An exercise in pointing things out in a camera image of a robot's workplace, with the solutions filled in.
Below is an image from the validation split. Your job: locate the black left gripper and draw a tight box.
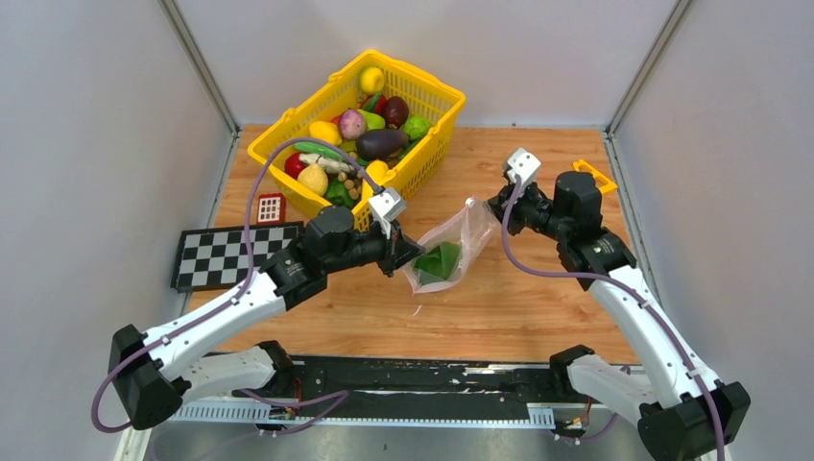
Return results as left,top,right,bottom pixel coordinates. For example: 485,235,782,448
325,217,427,279

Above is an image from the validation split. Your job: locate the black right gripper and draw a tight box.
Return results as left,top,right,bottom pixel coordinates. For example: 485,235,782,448
483,175,570,242

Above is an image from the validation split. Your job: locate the green white bok choy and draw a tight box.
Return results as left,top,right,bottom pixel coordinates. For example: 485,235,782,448
413,241,462,286

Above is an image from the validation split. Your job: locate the clear zip top bag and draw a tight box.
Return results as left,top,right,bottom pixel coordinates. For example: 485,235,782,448
403,197,498,295

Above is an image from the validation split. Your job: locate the yellow plastic basket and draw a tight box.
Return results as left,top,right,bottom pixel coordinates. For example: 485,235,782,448
248,50,466,230

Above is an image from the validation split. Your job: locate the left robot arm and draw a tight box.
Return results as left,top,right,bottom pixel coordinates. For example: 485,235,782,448
101,192,424,430

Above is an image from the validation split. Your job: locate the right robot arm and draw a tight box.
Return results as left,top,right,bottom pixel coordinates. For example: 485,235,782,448
489,169,751,460

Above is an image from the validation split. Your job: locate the yellow triangle toy block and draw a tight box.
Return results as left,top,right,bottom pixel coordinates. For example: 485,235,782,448
572,159,618,195

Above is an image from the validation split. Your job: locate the green bell pepper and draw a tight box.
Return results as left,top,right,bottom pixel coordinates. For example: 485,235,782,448
323,179,357,209

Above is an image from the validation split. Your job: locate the dark purple eggplant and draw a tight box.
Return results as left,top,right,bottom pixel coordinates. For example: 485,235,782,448
355,129,409,161

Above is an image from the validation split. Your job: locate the beige pear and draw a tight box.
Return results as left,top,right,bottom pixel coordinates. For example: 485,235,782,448
297,164,329,197

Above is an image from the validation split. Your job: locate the light green round fruit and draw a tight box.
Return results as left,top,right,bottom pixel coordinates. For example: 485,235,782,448
401,115,433,142

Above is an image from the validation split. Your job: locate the red window toy block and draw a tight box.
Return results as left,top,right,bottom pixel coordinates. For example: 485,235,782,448
256,193,286,225

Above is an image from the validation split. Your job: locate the green cucumber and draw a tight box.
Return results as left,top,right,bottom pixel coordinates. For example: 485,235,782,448
294,141,346,161

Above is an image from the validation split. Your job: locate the purple onion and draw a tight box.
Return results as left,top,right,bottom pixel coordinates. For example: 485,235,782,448
338,109,368,141

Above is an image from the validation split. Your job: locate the yellow lemon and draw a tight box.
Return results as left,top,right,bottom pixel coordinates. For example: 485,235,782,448
308,121,344,146

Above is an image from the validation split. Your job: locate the dark red round fruit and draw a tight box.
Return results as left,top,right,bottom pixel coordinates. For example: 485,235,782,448
381,96,410,129

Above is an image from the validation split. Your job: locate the yellow green lime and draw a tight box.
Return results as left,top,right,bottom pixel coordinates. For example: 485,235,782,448
358,66,386,95

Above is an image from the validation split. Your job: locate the black white checkerboard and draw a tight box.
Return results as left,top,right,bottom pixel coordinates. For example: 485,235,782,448
169,221,304,293

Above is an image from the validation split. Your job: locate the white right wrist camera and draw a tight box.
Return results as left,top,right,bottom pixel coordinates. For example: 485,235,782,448
503,147,541,189

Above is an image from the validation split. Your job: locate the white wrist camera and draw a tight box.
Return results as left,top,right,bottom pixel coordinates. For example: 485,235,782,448
503,147,541,189
368,187,407,238

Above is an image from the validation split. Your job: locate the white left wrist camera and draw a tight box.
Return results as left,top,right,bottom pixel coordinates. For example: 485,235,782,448
368,187,407,238

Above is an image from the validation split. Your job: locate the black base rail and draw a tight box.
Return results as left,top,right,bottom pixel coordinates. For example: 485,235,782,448
254,355,587,421

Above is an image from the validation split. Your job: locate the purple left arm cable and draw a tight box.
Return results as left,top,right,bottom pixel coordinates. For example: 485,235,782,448
90,136,386,434

